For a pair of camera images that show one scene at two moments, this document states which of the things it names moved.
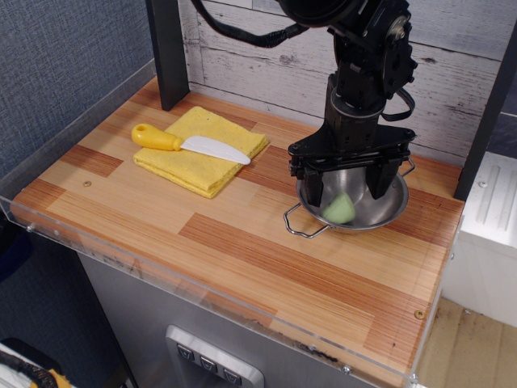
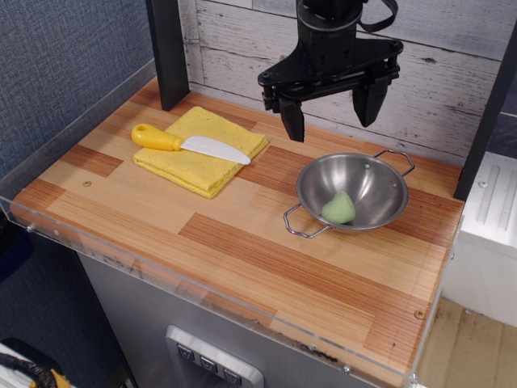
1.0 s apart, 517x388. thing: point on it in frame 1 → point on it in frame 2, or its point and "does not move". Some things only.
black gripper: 350,138 → 328,58
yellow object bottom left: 61,381 does not move
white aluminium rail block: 481,276 does not move
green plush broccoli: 340,209 does not move
